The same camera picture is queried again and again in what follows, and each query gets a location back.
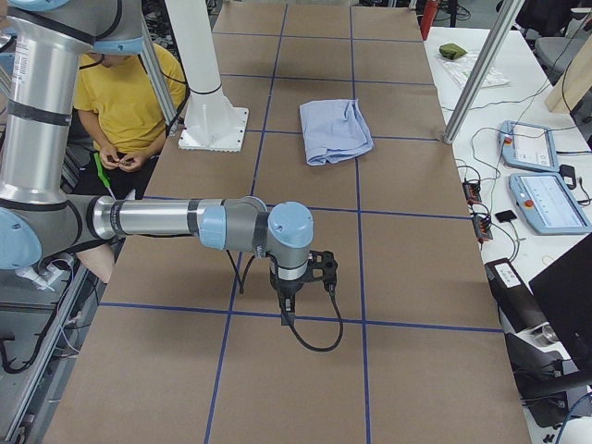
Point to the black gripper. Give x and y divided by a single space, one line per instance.
286 289

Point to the light blue striped shirt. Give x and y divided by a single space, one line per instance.
334 131

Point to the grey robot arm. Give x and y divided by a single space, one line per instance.
47 146

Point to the grey orange connector hub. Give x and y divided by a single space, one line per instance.
482 227
471 190

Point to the black box with white label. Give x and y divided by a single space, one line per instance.
512 295

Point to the small black phone device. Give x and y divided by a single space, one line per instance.
505 216

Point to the white power strip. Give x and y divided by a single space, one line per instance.
46 278

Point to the person in yellow shirt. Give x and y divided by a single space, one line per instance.
117 106

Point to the lower blue teach pendant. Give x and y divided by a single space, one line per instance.
547 205

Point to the blue teach pendant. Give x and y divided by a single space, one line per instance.
528 146
547 205

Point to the upper blue teach pendant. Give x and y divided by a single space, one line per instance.
528 146

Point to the green folded cloth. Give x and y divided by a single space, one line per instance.
451 51

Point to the red fire extinguisher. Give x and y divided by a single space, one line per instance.
428 17

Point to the wooden board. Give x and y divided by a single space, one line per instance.
573 84

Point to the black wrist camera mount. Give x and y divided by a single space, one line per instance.
322 266

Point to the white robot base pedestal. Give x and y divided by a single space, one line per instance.
211 122

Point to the green handled tool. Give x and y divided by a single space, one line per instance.
102 176

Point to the silver aluminium frame post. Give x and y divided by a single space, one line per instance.
495 39

